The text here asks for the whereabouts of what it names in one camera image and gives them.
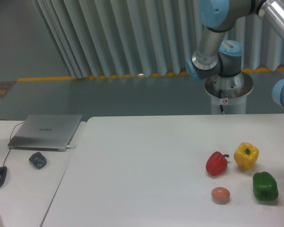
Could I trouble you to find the red bell pepper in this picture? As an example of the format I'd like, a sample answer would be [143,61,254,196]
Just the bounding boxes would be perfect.
[205,151,229,176]

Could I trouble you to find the black laptop cable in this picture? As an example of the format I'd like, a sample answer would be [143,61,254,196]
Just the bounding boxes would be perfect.
[0,119,26,141]

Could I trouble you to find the grey pleated curtain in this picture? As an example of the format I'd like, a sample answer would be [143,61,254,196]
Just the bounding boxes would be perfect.
[32,0,284,79]

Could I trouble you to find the green bell pepper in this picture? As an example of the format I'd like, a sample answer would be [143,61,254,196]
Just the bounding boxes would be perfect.
[253,172,279,201]

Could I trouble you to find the small black plastic part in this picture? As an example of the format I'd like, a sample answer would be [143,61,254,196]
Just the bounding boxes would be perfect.
[29,152,47,169]

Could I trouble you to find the silver closed laptop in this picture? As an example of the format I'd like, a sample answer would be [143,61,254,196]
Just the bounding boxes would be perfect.
[8,114,82,151]

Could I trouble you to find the yellow bell pepper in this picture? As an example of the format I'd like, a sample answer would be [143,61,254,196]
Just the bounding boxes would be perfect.
[234,142,259,170]

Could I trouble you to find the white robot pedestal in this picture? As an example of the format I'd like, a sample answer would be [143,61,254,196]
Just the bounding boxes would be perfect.
[205,72,253,115]

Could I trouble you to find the brown egg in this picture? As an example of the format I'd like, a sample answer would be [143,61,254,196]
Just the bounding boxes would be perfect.
[211,187,230,203]

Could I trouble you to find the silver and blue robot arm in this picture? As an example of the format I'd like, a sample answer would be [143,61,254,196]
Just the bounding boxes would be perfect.
[186,0,284,114]

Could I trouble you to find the black pedestal cable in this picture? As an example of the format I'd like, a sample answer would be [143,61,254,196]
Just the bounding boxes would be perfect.
[218,88,226,115]

